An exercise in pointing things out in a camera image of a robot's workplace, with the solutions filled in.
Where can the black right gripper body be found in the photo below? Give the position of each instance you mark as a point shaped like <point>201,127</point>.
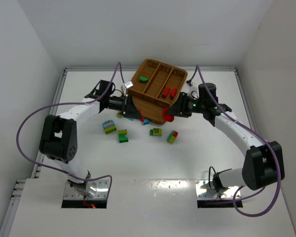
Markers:
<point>183,104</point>

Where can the green lime lego pair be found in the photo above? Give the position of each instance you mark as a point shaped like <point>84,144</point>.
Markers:
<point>155,132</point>

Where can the small cyan lego cube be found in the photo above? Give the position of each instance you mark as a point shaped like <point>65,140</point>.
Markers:
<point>144,121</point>

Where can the cyan lime lego stack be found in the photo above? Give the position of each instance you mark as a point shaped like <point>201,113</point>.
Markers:
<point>109,126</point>

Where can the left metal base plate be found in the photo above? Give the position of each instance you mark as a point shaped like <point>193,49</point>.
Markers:
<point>95,190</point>

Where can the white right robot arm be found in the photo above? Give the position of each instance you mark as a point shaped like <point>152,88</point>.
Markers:
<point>263,163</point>

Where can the lime green small lego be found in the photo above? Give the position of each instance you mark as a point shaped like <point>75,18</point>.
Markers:
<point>119,115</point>

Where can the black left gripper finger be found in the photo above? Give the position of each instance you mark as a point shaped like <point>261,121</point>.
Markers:
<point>130,103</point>
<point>132,114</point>

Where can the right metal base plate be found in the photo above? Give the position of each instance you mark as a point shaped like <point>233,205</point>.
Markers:
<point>206,192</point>

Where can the small red lego brick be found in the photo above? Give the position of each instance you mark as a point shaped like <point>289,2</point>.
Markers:
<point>173,93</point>

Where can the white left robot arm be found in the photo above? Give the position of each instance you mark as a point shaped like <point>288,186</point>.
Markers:
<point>59,134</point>

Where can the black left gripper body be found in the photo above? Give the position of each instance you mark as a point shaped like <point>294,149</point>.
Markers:
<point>126,104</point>

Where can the metal base plate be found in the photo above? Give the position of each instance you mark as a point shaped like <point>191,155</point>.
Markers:
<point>206,192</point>
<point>95,190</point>

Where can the brown wicker divided tray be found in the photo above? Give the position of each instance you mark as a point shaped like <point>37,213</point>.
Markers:
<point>147,97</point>

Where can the green yellow notched lego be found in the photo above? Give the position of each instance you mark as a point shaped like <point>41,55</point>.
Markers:
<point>122,136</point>

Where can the green lego in tray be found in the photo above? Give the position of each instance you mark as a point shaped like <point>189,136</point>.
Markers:
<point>143,80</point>

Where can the lime red green lego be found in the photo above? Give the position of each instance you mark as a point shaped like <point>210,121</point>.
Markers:
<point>171,138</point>

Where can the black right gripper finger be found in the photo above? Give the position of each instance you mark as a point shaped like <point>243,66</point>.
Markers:
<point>177,111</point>
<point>181,100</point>

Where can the red top lego stack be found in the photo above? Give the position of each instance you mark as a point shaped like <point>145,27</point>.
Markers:
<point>166,117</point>

